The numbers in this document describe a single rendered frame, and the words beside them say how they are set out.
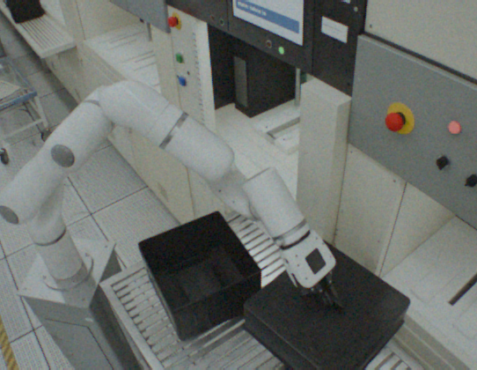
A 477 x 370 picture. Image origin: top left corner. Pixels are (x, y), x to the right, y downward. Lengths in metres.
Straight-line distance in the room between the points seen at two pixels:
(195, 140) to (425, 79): 0.46
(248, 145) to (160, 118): 0.91
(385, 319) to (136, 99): 0.71
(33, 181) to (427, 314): 1.12
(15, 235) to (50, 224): 1.60
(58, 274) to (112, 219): 1.31
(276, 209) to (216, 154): 0.17
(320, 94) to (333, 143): 0.12
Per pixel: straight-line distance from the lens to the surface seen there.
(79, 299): 1.50
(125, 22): 3.13
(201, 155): 0.88
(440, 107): 0.88
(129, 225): 2.73
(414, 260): 1.41
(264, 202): 0.92
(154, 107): 0.88
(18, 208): 1.27
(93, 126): 0.98
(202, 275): 1.45
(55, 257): 1.47
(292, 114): 1.87
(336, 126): 1.03
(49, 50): 3.18
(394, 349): 1.35
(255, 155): 1.70
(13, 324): 2.55
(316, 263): 0.98
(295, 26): 1.10
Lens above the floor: 1.92
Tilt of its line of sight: 42 degrees down
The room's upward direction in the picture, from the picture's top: 4 degrees counter-clockwise
